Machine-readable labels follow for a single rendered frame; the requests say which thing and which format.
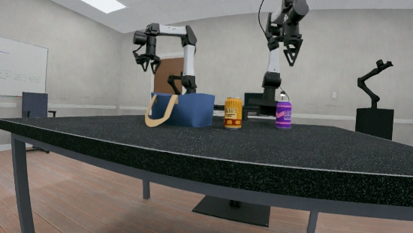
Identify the blue canvas tote bag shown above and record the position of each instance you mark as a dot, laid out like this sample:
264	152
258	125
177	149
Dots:
194	109

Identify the yellow drink can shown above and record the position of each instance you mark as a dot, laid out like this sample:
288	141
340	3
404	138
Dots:
233	113

